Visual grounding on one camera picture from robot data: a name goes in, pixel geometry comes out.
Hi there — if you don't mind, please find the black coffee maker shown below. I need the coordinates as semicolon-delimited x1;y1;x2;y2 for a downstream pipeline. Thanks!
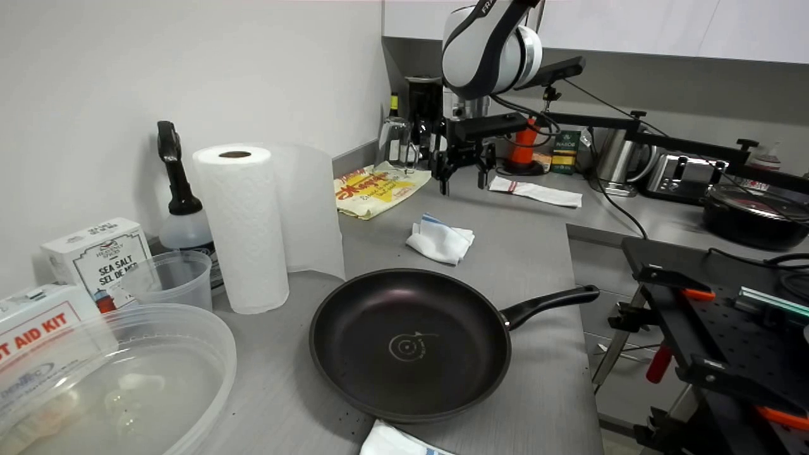
401;75;434;166

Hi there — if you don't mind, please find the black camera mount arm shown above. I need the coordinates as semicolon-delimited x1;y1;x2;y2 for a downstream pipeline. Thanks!
538;104;809;198

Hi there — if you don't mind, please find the small clear plastic container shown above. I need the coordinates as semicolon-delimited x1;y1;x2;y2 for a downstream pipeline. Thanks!
137;248;214;311

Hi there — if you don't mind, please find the white first aid kit box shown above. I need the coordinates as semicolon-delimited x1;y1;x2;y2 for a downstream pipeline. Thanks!
0;282;122;399

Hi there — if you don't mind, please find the black bar-shaped camera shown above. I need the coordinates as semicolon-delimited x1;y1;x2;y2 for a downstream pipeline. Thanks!
538;52;586;88

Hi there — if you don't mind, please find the white blue-striped cloth towel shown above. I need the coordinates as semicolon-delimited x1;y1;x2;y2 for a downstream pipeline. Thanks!
356;417;458;455
401;211;478;268

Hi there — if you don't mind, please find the orange-handled clamp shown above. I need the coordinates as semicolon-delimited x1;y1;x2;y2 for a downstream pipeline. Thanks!
678;286;724;309
753;402;809;436
642;338;678;386

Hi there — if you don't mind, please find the red moka pot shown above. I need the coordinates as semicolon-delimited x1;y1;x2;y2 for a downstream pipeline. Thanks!
504;123;543;177

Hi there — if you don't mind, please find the white paper towel roll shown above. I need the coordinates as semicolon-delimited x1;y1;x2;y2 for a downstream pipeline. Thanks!
189;142;350;315

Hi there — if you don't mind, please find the plain white folded towel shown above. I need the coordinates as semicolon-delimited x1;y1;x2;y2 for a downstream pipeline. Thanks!
489;174;586;211

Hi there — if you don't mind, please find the black equipment base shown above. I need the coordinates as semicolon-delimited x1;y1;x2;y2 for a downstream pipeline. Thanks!
588;238;809;455

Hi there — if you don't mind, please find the black frying pan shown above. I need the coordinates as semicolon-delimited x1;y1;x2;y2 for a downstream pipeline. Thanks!
307;265;602;424

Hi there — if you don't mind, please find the black camera cable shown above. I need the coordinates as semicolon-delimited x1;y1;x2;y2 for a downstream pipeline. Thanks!
588;171;652;243

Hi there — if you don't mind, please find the white cabinet door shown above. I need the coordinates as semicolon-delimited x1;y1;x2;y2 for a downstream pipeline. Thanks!
382;0;449;43
538;0;809;67

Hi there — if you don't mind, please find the large clear plastic bowl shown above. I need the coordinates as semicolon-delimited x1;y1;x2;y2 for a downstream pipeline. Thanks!
0;300;241;455

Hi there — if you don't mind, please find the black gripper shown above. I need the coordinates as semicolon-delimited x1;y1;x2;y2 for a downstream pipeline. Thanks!
432;113;508;198

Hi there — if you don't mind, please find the yellow printed packet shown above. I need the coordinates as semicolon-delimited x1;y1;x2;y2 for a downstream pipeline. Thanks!
334;158;437;222

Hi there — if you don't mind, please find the silver kettle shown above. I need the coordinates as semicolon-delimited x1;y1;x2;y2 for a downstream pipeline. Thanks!
596;129;652;193

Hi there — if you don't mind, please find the small yellow-green box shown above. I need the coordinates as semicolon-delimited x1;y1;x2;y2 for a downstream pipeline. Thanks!
552;129;586;174

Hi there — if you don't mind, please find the silver toaster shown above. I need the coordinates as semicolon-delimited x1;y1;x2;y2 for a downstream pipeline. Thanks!
647;148;730;204

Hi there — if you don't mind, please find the spray bottle with black nozzle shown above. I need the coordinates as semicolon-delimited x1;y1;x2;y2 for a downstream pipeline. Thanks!
154;119;212;251

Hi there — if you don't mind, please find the white sea salt box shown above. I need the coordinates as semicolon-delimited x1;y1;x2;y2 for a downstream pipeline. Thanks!
40;214;162;313

